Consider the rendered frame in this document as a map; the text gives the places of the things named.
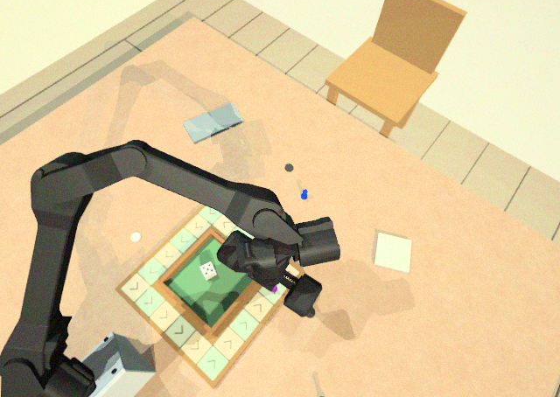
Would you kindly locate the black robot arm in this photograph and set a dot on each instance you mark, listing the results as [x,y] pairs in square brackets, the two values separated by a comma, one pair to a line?
[32,362]

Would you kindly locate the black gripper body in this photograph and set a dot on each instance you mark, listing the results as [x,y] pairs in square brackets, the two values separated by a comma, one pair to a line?
[303,294]

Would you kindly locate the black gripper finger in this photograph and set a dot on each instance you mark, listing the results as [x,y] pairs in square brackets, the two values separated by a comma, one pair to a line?
[241,270]
[287,297]

